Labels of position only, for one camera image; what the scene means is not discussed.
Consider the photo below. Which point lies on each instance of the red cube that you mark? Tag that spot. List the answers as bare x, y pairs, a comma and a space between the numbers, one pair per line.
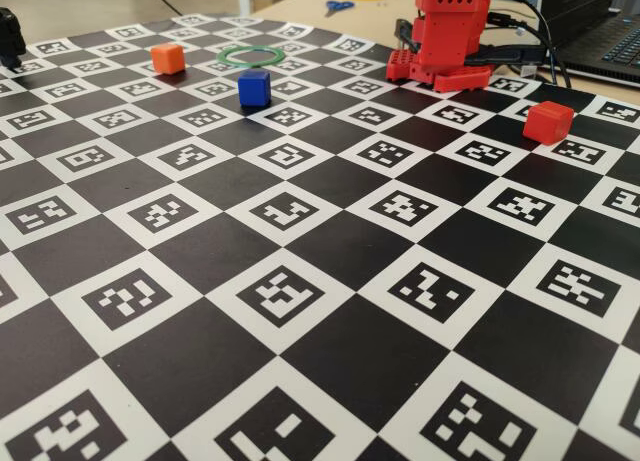
545, 123

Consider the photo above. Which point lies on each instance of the blue cube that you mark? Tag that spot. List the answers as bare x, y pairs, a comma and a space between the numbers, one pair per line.
254, 90

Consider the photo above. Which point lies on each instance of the orange cube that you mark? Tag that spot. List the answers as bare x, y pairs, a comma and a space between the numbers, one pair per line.
167, 60

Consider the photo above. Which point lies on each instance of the red robot arm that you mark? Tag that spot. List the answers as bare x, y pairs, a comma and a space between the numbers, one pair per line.
450, 31

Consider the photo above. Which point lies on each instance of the black laptop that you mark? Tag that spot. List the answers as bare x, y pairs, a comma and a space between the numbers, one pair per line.
600, 36

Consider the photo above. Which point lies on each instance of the black white marker mat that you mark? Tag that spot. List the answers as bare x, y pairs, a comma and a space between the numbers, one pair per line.
320, 331

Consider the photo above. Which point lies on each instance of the black plastic device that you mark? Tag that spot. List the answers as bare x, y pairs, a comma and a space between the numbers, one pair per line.
10, 36

